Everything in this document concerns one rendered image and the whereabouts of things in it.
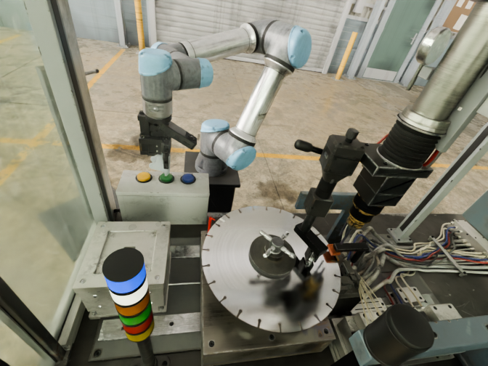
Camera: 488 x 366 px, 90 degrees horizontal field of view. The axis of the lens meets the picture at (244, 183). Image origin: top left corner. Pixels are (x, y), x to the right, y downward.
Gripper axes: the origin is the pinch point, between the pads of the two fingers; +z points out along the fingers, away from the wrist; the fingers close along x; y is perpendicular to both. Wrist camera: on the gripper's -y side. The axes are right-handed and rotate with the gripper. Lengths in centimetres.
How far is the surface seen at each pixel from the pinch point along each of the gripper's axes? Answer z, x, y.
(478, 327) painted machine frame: -12, 56, -56
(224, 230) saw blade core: -2.4, 26.1, -15.7
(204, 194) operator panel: 3.0, 6.9, -11.6
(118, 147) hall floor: 92, -156, 63
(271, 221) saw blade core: -2.5, 23.3, -28.9
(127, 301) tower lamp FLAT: -18, 50, 0
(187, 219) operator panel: 15.3, 6.8, -6.6
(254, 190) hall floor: 92, -97, -65
